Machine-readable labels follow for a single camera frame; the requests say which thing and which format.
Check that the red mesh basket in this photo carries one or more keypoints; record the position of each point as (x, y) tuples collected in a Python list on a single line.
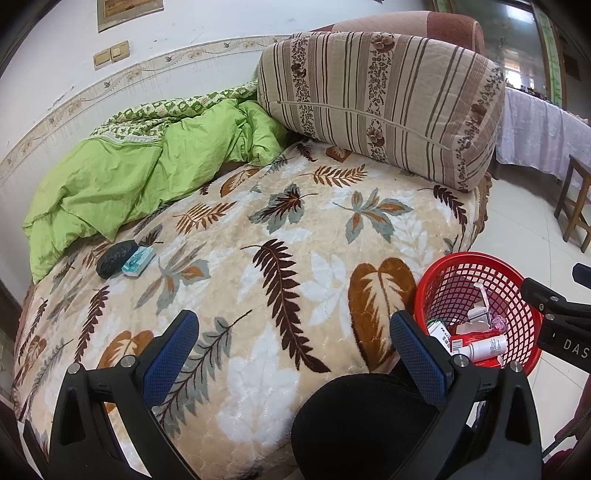
[(466, 277)]

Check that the black plastic bag roll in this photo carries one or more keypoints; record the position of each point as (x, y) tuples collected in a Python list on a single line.
[(115, 258)]

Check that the pink paper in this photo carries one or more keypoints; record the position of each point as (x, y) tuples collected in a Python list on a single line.
[(497, 324)]

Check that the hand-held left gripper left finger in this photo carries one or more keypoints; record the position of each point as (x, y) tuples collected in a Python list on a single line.
[(171, 360)]

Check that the green quilt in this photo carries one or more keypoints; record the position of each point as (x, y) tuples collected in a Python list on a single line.
[(138, 170)]

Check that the teal tissue pack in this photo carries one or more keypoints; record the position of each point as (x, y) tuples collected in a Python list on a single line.
[(138, 262)]

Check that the wooden stool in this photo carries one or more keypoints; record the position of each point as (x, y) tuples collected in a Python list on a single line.
[(575, 168)]

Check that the striped floral cushion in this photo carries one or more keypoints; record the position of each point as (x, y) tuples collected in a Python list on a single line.
[(369, 101)]

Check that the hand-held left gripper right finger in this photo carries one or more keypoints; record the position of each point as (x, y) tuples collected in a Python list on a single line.
[(420, 360)]

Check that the beige wall switch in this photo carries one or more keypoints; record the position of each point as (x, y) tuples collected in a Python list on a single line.
[(120, 51), (102, 59)]

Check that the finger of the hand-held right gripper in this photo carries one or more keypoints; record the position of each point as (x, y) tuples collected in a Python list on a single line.
[(545, 295), (584, 275)]

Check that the glass door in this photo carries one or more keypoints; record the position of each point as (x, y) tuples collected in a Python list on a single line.
[(512, 41)]

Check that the leaf printed plush blanket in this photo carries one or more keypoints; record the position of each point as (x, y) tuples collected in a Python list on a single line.
[(277, 221)]

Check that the white tube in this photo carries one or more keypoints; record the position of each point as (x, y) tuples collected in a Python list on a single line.
[(489, 345)]

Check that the person's right forearm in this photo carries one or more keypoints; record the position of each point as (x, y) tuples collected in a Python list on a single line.
[(577, 438)]

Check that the white medicine box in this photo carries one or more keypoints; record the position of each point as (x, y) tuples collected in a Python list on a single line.
[(438, 332)]

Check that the black trouser leg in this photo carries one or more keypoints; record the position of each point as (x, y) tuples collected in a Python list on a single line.
[(360, 424)]

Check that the tan wall picture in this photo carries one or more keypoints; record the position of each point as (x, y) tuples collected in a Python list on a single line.
[(129, 11)]

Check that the table with white cloth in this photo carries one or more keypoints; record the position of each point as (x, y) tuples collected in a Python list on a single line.
[(540, 134)]

